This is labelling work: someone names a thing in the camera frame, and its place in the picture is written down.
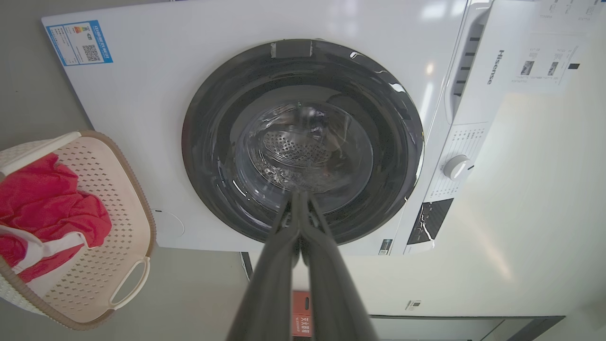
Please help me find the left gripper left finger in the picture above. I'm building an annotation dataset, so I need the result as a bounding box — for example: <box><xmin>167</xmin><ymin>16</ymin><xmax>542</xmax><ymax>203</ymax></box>
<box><xmin>226</xmin><ymin>191</ymin><xmax>302</xmax><ymax>341</ymax></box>

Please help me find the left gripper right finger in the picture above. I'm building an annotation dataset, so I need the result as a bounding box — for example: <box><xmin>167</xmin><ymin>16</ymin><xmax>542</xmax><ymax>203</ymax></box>
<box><xmin>300</xmin><ymin>191</ymin><xmax>379</xmax><ymax>341</ymax></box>

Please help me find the cream perforated laundry basket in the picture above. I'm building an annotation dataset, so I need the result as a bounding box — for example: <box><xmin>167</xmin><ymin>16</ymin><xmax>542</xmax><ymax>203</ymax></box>
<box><xmin>0</xmin><ymin>131</ymin><xmax>157</xmax><ymax>331</ymax></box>

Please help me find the red box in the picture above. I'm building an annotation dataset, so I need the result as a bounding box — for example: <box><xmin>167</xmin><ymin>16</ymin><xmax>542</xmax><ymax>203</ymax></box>
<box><xmin>292</xmin><ymin>291</ymin><xmax>313</xmax><ymax>338</ymax></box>

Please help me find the round white filter cover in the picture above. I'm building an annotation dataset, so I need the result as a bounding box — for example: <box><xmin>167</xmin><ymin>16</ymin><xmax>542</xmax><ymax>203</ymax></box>
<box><xmin>154</xmin><ymin>210</ymin><xmax>185</xmax><ymax>239</ymax></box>

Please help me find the black washer display panel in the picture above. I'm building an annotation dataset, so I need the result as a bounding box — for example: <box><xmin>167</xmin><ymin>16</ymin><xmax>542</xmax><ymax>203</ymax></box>
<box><xmin>407</xmin><ymin>198</ymin><xmax>454</xmax><ymax>245</ymax></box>

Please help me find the steel washer drum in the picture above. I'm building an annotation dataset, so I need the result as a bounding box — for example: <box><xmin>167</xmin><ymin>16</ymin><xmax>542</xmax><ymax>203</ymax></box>
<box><xmin>246</xmin><ymin>102</ymin><xmax>374</xmax><ymax>195</ymax></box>

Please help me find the dark round washer door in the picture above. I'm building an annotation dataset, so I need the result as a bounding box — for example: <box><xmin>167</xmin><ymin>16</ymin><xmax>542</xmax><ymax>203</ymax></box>
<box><xmin>182</xmin><ymin>39</ymin><xmax>425</xmax><ymax>246</ymax></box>

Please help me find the white washer control knob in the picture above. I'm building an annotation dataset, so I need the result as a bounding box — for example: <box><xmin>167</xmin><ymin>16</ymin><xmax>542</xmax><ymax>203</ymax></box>
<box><xmin>443</xmin><ymin>155</ymin><xmax>474</xmax><ymax>181</ymax></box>

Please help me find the white front-load washing machine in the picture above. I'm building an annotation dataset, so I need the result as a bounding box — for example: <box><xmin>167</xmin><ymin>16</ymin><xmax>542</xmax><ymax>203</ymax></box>
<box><xmin>41</xmin><ymin>0</ymin><xmax>606</xmax><ymax>256</ymax></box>

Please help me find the white garment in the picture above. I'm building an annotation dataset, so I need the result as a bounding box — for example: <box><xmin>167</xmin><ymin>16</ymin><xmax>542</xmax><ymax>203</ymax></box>
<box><xmin>0</xmin><ymin>225</ymin><xmax>88</xmax><ymax>296</ymax></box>

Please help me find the red garment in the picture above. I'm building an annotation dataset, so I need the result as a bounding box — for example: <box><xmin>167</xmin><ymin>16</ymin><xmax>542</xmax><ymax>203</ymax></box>
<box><xmin>0</xmin><ymin>153</ymin><xmax>112</xmax><ymax>284</ymax></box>

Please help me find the white detergent drawer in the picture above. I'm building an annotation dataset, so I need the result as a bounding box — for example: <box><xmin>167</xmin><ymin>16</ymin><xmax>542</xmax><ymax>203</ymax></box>
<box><xmin>444</xmin><ymin>2</ymin><xmax>493</xmax><ymax>125</ymax></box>

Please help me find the paper instruction sticker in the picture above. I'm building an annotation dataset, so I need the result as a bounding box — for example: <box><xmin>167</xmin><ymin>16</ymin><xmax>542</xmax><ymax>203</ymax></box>
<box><xmin>511</xmin><ymin>45</ymin><xmax>580</xmax><ymax>87</ymax></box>

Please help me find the blue energy label sticker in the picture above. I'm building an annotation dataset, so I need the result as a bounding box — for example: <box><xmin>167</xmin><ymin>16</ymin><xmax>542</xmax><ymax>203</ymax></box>
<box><xmin>46</xmin><ymin>20</ymin><xmax>114</xmax><ymax>67</ymax></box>

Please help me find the grey door latch handle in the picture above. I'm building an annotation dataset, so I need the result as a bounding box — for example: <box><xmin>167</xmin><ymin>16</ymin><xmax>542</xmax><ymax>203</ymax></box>
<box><xmin>271</xmin><ymin>40</ymin><xmax>314</xmax><ymax>59</ymax></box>

